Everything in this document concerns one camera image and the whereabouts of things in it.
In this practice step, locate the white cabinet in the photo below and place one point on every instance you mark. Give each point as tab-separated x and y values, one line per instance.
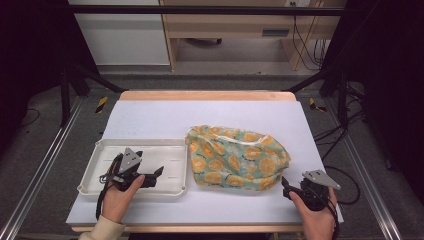
126	40

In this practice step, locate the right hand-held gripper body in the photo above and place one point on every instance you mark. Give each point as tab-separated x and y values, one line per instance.
315	191

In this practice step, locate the black metal stand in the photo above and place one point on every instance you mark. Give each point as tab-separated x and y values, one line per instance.
65	96
342	100

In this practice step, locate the orange-print green cloth bag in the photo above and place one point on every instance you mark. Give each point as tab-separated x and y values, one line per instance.
233	156

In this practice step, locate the person's left hand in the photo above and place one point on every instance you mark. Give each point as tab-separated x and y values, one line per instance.
117	200

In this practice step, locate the white plastic tray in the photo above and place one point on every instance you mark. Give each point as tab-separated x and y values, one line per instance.
166	160

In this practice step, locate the white table mat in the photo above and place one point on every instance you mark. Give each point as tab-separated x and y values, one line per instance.
200	116

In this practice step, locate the wooden table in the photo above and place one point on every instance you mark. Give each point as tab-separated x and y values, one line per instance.
206	95

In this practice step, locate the person's right hand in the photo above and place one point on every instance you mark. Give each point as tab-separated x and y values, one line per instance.
316	221

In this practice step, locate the black horizontal frame bar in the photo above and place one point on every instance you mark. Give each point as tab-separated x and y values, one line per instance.
200	10

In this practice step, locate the wooden desk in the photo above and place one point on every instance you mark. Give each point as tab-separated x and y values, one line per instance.
233	23

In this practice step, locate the black curtain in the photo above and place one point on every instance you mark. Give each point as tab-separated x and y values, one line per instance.
30	50
393	66

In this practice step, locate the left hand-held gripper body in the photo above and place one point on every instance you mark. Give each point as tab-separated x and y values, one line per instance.
130	160

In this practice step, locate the aluminium floor rail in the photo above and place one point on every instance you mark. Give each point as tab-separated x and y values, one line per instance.
40	173
370	186

